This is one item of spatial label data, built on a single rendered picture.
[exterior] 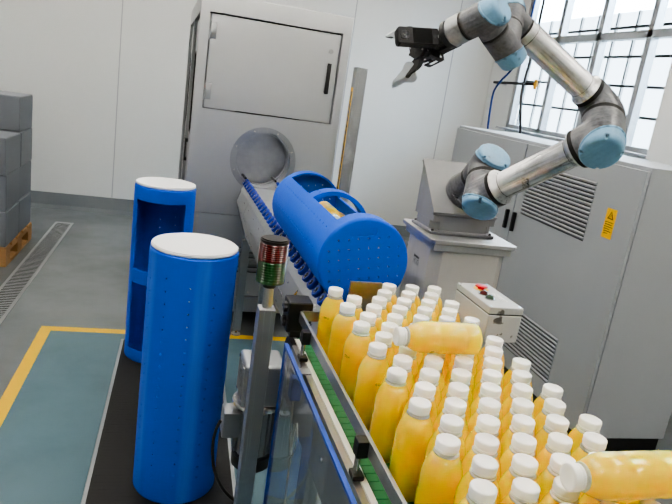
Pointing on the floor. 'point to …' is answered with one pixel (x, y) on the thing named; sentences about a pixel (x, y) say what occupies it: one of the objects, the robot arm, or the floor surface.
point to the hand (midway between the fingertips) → (386, 61)
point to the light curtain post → (351, 129)
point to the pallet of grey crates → (15, 173)
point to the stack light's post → (264, 327)
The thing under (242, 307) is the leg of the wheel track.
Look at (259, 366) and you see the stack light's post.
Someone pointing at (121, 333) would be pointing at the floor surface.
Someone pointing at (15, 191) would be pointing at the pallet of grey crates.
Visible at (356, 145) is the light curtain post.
